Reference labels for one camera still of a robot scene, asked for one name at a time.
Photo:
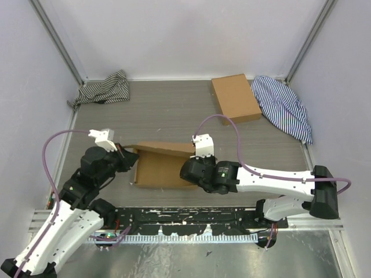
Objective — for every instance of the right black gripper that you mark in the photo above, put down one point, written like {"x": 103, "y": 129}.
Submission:
{"x": 202, "y": 158}

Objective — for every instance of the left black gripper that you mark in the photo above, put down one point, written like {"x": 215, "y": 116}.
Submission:
{"x": 128, "y": 158}

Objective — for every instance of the brown cardboard box sheet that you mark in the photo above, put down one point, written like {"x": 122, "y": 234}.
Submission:
{"x": 159, "y": 164}

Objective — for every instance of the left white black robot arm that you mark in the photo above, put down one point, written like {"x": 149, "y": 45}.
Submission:
{"x": 77, "y": 212}

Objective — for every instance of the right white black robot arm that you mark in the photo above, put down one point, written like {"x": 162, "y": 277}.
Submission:
{"x": 298, "y": 192}

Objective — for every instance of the folded brown cardboard box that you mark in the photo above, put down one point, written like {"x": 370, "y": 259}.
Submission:
{"x": 235, "y": 98}

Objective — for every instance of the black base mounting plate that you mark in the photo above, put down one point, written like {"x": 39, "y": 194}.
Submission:
{"x": 109, "y": 214}

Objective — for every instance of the grey striped cloth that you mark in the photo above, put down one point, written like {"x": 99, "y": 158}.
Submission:
{"x": 113, "y": 89}

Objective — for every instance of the blue white striped cloth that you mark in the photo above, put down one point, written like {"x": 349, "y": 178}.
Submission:
{"x": 282, "y": 107}

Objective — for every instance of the white slotted cable duct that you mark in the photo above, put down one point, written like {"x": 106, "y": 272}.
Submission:
{"x": 191, "y": 239}

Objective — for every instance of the aluminium front rail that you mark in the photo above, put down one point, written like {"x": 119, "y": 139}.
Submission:
{"x": 313, "y": 217}

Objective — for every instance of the left aluminium frame post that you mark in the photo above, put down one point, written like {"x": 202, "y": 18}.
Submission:
{"x": 57, "y": 41}

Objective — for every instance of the aluminium frame post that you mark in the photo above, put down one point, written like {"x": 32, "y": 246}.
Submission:
{"x": 311, "y": 37}
{"x": 57, "y": 41}

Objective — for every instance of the right aluminium frame post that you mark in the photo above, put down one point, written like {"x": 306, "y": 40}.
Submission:
{"x": 311, "y": 37}

